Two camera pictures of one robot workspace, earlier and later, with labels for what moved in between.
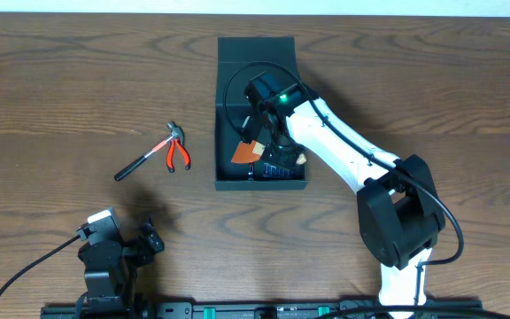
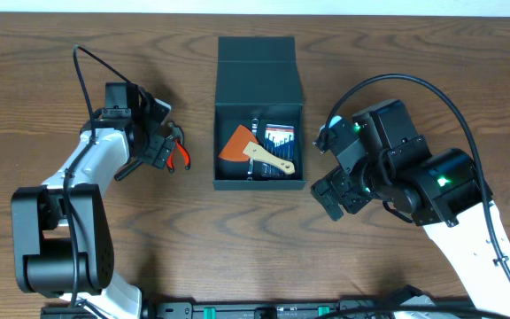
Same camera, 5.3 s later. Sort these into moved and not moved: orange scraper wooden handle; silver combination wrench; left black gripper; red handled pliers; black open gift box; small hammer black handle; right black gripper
Moved: orange scraper wooden handle; right black gripper; left black gripper
Not moved: black open gift box; silver combination wrench; small hammer black handle; red handled pliers
